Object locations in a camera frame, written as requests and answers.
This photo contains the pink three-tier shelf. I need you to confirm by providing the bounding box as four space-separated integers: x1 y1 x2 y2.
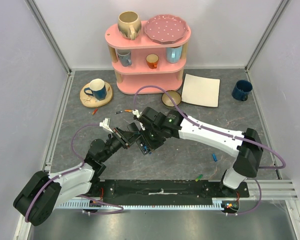
105 24 191 95

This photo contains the pink polka dot plate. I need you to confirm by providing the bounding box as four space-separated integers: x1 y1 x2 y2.
144 14 189 44

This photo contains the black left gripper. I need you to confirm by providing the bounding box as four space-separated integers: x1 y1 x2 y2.
101 126 143 162

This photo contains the light blue mug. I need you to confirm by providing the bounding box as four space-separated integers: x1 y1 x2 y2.
166 45 183 64

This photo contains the beige ceramic mug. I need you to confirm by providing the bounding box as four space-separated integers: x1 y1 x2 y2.
117 11 142 40

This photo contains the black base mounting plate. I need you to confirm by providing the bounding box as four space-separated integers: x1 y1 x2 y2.
87 179 250 198

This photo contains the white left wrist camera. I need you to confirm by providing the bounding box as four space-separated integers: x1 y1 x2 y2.
99 117 113 134

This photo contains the green yellow battery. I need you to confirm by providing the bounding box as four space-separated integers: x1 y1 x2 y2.
195 174 203 182

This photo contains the small orange cup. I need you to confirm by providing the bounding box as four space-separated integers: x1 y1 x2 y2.
146 53 159 69

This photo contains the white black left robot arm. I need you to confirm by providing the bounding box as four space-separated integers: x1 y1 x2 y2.
13 127 141 226

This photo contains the dark blue mug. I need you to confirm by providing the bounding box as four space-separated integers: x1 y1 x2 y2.
231 79 253 102

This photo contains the brown ceramic bowl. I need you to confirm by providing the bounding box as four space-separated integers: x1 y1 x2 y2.
161 90 182 109

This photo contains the white square plate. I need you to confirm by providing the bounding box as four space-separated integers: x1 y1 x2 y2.
181 73 221 108

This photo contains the grey blue mug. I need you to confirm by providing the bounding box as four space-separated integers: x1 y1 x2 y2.
116 49 132 67

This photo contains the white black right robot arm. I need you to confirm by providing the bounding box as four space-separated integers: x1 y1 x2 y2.
132 107 264 197

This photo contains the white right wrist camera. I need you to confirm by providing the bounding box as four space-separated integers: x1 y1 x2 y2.
132 109 142 122

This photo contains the black remote control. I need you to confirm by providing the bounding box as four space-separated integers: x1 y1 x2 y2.
127 122 152 155

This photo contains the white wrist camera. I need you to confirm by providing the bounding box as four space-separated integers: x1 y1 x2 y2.
132 109 142 122
99 117 113 134

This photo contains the round beige patterned plate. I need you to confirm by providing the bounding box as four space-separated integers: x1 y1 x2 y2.
79 82 114 108

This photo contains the teal mug cream inside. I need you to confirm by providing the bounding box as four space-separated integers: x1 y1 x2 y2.
83 78 107 101

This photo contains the white slotted cable duct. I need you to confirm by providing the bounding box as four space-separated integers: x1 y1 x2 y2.
56 198 224 211

